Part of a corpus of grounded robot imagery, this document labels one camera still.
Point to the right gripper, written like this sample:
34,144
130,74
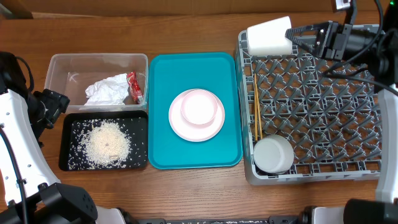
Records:
331,39

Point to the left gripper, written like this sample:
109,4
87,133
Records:
56,102

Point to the white cup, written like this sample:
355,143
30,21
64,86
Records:
268,38

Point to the white napkin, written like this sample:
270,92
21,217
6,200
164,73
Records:
109,91

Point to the white rice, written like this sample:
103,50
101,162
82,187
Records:
100,144

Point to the red sauce packet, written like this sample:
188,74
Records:
134,88

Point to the wooden chopstick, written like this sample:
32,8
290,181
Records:
255,108
259,115

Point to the grey bowl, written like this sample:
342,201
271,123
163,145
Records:
273,154

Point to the pink bowl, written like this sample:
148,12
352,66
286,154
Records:
199,107

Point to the white plate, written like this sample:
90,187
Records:
191,132

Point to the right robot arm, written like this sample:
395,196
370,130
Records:
380,56

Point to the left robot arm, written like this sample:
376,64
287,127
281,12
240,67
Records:
33,193

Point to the grey dishwasher rack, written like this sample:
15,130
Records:
334,126

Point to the clear plastic bin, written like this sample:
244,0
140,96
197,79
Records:
72,74

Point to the black tray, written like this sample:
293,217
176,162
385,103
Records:
66,133

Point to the teal serving tray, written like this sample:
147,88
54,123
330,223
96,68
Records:
171,75

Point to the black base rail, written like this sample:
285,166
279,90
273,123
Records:
278,219

